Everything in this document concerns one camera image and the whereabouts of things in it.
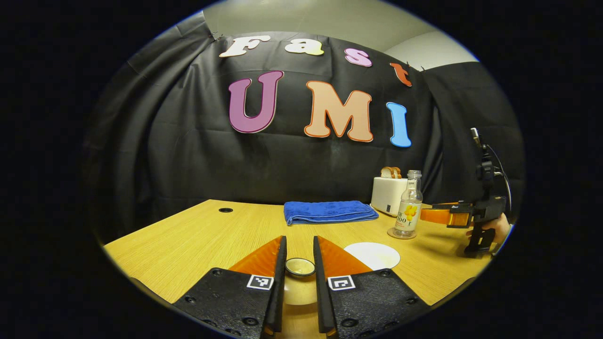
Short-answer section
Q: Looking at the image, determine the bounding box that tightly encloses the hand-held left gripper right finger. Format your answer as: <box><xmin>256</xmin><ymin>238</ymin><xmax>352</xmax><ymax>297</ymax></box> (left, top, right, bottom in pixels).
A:
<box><xmin>313</xmin><ymin>235</ymin><xmax>432</xmax><ymax>339</ymax></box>

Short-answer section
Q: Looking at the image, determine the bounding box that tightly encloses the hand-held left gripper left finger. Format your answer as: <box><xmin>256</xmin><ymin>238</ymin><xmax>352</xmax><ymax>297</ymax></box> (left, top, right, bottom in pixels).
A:
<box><xmin>172</xmin><ymin>235</ymin><xmax>288</xmax><ymax>339</ymax></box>

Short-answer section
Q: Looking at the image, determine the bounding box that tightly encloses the yellow teacup lid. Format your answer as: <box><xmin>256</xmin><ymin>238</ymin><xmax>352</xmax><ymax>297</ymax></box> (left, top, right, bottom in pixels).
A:
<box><xmin>282</xmin><ymin>257</ymin><xmax>322</xmax><ymax>307</ymax></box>

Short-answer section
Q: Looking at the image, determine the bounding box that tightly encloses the clear glass water bottle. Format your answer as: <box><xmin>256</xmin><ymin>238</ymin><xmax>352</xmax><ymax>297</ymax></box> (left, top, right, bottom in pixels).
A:
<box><xmin>394</xmin><ymin>170</ymin><xmax>423</xmax><ymax>237</ymax></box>

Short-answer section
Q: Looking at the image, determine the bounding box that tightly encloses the yellow ceramic teacup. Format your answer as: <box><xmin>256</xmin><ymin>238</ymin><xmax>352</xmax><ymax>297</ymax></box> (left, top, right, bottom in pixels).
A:
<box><xmin>343</xmin><ymin>242</ymin><xmax>401</xmax><ymax>272</ymax></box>

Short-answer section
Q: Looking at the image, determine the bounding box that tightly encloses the white toaster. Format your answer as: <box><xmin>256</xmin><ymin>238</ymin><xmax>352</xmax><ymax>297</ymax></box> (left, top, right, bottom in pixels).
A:
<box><xmin>371</xmin><ymin>177</ymin><xmax>409</xmax><ymax>217</ymax></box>

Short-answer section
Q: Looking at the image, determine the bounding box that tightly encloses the folded blue towel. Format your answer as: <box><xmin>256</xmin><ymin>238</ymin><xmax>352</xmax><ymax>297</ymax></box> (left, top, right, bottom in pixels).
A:
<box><xmin>284</xmin><ymin>201</ymin><xmax>379</xmax><ymax>226</ymax></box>

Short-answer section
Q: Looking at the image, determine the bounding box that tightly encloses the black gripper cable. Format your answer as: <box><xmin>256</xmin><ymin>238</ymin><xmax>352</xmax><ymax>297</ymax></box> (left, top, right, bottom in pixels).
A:
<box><xmin>485</xmin><ymin>144</ymin><xmax>512</xmax><ymax>203</ymax></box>

